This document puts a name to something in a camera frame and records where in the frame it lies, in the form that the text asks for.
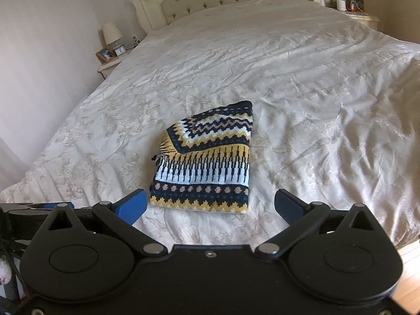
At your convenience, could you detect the navy yellow patterned knit sweater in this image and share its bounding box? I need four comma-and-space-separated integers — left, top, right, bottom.
149, 100, 255, 216

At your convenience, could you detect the wooden photo frame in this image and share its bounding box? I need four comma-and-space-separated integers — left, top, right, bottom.
96, 48, 114, 64

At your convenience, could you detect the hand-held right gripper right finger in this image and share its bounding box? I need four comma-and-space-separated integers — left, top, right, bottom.
254, 188, 388, 258

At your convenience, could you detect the cream nightstand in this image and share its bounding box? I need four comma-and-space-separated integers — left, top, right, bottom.
97, 55, 132, 80
343, 9, 381, 32

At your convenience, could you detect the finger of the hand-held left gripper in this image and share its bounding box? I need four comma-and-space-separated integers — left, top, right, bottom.
0, 201, 74, 217

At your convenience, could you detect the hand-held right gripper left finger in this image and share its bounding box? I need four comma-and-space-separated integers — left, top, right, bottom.
33, 188, 165, 256

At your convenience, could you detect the white floral bed cover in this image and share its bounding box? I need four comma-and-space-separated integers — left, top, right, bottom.
0, 0, 420, 248

